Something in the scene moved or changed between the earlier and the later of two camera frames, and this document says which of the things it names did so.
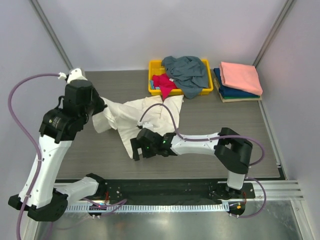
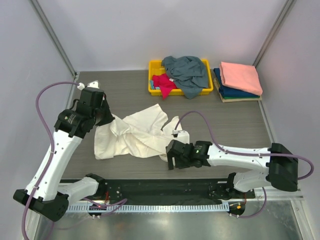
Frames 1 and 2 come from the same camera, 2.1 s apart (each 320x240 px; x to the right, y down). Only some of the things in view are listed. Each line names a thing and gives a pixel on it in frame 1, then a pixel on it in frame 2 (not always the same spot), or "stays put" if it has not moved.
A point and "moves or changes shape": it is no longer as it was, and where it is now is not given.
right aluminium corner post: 271,35 stays put
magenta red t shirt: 165,84 stays put
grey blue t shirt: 189,73 stays put
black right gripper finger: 134,147 to 170,155
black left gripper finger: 97,104 to 107,115
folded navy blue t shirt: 226,91 stays put
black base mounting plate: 172,191 stays put
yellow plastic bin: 156,67 stays put
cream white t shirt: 124,115 moves or changes shape
